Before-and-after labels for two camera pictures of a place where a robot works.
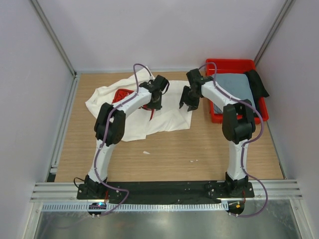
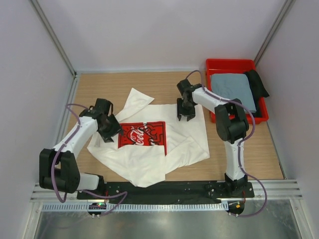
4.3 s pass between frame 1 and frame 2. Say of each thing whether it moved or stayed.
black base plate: stayed
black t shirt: stayed
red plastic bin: stayed
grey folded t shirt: stayed
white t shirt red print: moved
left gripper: moved
